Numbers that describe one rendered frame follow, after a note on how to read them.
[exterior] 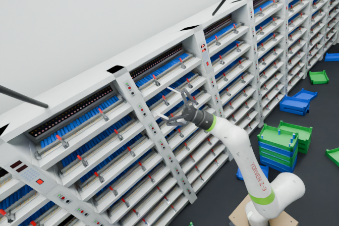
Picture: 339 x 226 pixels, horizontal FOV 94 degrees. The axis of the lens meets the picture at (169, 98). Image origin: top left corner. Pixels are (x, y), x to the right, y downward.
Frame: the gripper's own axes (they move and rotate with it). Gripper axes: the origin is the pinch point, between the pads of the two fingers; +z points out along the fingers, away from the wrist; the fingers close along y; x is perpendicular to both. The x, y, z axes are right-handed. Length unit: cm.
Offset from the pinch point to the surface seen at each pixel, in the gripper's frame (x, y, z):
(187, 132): -62, -21, -47
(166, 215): -72, -112, -73
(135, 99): -36.6, -9.4, 10.0
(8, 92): 6, -21, 54
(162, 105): -51, -6, -12
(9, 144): -15, -53, 57
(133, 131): -40, -32, 2
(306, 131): -66, 35, -182
